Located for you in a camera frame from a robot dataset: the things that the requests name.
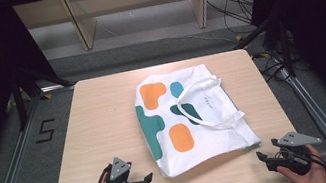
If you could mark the person's right hand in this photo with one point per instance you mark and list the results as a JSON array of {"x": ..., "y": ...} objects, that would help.
[{"x": 312, "y": 180}]

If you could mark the light wooden shelf unit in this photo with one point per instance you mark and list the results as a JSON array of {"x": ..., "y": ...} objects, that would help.
[{"x": 84, "y": 24}]

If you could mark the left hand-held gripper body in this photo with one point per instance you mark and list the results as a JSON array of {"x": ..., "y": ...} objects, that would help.
[{"x": 118, "y": 168}]

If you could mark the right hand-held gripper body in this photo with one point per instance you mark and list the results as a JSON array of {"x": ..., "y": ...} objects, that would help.
[{"x": 294, "y": 140}]

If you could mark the black metal stand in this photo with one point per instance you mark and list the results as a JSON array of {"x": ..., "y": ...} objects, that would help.
[
  {"x": 285, "y": 49},
  {"x": 20, "y": 103}
]

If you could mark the white tote bag coloured shapes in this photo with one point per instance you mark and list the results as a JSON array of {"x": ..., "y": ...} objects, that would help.
[{"x": 210, "y": 120}]

